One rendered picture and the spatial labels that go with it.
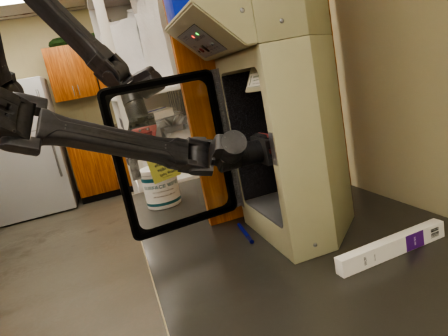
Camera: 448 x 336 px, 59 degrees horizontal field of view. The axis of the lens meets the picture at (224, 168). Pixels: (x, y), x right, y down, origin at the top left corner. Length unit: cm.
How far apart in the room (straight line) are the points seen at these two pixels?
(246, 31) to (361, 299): 53
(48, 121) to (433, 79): 85
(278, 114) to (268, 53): 12
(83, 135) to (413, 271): 69
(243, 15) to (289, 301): 54
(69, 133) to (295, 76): 46
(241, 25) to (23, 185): 519
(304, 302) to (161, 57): 153
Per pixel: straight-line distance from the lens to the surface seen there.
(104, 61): 111
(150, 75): 109
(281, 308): 78
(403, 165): 121
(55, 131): 83
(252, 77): 94
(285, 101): 82
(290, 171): 84
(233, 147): 86
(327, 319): 74
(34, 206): 586
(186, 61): 114
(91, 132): 84
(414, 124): 115
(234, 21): 80
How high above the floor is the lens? 136
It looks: 13 degrees down
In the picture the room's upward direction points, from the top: 11 degrees counter-clockwise
